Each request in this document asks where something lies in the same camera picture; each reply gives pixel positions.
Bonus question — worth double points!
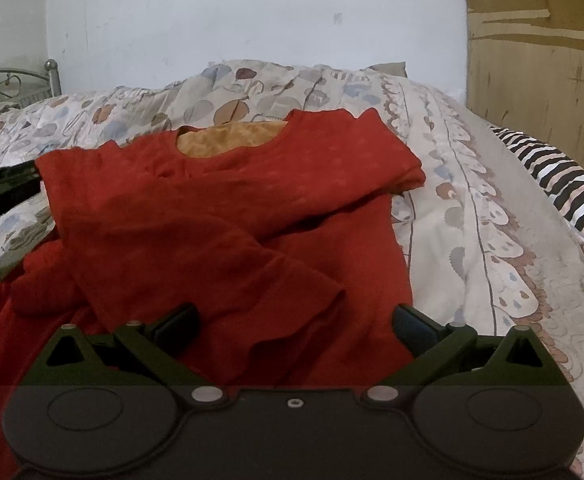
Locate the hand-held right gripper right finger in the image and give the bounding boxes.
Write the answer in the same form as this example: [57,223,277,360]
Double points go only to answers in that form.
[366,304,566,405]

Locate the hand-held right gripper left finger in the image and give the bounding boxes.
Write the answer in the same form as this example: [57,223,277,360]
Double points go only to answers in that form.
[24,302,223,405]

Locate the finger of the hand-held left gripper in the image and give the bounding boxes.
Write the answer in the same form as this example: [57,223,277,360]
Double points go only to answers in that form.
[0,160,42,222]

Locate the red long-sleeve shirt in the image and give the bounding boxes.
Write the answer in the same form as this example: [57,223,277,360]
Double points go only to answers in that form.
[0,108,427,480]

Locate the metal bed headboard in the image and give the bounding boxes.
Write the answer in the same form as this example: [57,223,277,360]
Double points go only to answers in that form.
[0,59,64,109]

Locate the leaf-patterned quilt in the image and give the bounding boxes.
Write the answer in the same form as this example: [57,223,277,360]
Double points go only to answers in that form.
[0,59,584,480]

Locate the black white striped pillow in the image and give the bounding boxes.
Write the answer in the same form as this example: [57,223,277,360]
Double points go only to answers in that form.
[489,126,584,255]

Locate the tan pillow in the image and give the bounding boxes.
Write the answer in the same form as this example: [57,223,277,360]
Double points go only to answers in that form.
[371,62,408,79]

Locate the brown wooden board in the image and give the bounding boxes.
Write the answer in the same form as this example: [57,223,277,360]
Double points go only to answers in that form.
[462,0,584,162]

